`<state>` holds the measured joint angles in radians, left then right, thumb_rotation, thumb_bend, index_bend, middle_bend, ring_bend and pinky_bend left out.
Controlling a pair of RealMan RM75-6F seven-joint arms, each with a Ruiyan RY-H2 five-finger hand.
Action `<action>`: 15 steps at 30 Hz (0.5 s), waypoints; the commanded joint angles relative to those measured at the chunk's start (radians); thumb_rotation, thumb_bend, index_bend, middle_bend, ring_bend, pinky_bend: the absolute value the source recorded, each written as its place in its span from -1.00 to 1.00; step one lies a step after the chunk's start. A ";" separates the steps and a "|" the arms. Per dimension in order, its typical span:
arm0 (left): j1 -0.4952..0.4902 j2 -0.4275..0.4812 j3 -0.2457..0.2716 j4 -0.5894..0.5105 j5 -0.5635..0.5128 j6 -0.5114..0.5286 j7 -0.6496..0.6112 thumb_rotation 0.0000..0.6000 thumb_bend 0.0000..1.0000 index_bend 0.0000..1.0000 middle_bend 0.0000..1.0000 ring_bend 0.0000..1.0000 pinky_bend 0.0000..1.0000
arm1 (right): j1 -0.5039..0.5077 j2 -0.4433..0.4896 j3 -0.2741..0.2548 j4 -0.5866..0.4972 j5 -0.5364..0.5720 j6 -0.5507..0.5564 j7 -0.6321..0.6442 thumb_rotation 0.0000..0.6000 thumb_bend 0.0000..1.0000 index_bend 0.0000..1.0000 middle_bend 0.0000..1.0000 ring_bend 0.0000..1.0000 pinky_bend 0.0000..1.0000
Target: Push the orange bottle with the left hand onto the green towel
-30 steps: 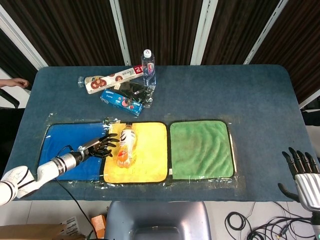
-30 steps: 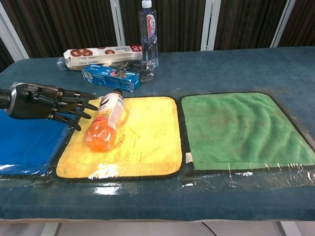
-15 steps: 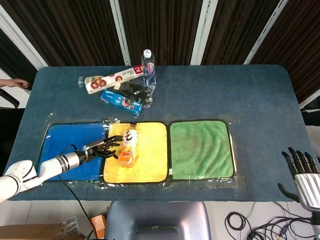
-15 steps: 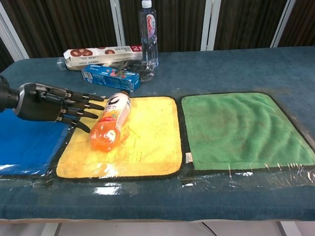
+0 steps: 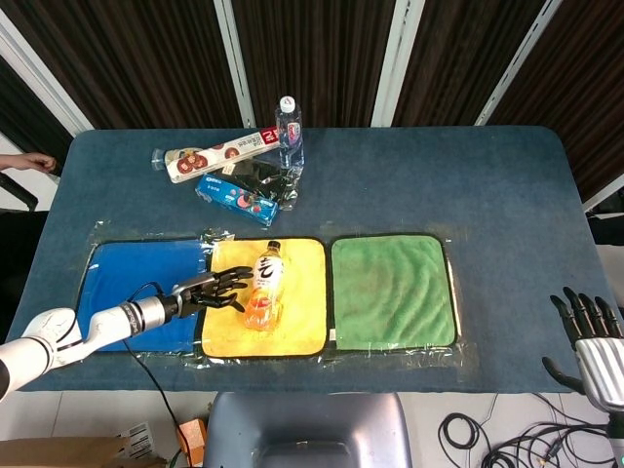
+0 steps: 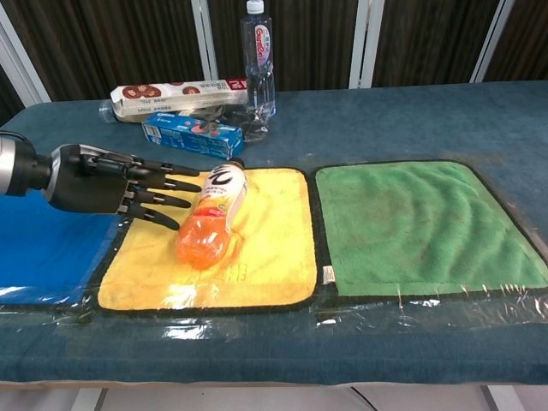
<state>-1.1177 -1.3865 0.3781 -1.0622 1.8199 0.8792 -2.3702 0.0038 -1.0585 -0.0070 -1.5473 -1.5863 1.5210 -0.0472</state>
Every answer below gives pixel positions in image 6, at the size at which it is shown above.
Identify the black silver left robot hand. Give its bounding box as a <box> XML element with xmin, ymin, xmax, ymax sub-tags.
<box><xmin>45</xmin><ymin>144</ymin><xmax>202</xmax><ymax>231</ymax></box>

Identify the orange drink bottle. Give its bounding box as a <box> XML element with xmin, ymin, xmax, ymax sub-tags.
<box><xmin>176</xmin><ymin>158</ymin><xmax>249</xmax><ymax>271</ymax></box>

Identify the clear water bottle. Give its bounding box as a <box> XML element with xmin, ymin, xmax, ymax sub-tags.
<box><xmin>240</xmin><ymin>0</ymin><xmax>277</xmax><ymax>119</ymax></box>

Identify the blue cloth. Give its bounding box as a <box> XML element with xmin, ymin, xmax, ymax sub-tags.
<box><xmin>0</xmin><ymin>188</ymin><xmax>123</xmax><ymax>306</ymax></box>

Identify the blue Oreo box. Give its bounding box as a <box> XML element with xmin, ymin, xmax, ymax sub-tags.
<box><xmin>141</xmin><ymin>111</ymin><xmax>246</xmax><ymax>160</ymax></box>

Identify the long white cookie box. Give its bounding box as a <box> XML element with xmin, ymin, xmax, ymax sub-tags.
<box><xmin>110</xmin><ymin>77</ymin><xmax>249</xmax><ymax>123</ymax></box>

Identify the black plastic wrapper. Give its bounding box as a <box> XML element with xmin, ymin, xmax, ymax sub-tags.
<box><xmin>192</xmin><ymin>104</ymin><xmax>273</xmax><ymax>145</ymax></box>

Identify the yellow cloth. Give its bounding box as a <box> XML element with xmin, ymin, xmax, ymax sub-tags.
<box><xmin>97</xmin><ymin>166</ymin><xmax>319</xmax><ymax>313</ymax></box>

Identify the clear plastic film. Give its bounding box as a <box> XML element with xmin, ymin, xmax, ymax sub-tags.
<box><xmin>0</xmin><ymin>149</ymin><xmax>548</xmax><ymax>339</ymax></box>

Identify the green cloth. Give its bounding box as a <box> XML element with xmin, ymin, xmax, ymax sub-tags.
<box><xmin>314</xmin><ymin>158</ymin><xmax>548</xmax><ymax>301</ymax></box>

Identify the white partition post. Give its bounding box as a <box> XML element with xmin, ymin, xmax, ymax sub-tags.
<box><xmin>190</xmin><ymin>0</ymin><xmax>219</xmax><ymax>82</ymax></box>
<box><xmin>348</xmin><ymin>0</ymin><xmax>383</xmax><ymax>89</ymax></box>
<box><xmin>470</xmin><ymin>0</ymin><xmax>515</xmax><ymax>83</ymax></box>
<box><xmin>0</xmin><ymin>8</ymin><xmax>52</xmax><ymax>104</ymax></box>

